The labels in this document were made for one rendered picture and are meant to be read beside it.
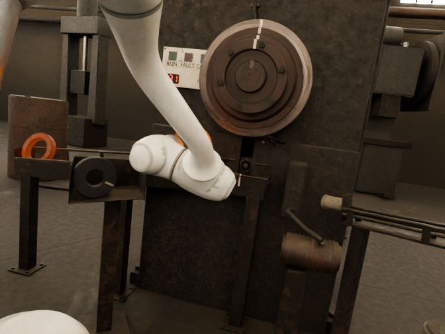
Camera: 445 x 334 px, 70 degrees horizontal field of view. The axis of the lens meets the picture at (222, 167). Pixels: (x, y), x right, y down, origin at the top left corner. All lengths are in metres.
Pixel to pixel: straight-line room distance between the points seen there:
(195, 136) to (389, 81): 5.00
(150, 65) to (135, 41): 0.07
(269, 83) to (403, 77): 4.49
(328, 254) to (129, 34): 1.02
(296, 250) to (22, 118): 3.24
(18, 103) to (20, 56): 6.73
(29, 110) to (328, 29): 3.10
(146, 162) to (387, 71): 4.99
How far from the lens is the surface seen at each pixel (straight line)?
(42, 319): 0.47
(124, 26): 0.56
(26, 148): 1.97
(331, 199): 1.32
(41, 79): 10.11
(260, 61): 1.30
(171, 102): 0.67
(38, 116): 3.86
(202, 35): 1.61
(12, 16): 0.54
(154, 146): 0.85
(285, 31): 1.39
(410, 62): 5.72
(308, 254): 1.28
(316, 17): 1.56
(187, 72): 1.58
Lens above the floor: 0.96
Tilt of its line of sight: 9 degrees down
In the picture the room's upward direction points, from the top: 7 degrees clockwise
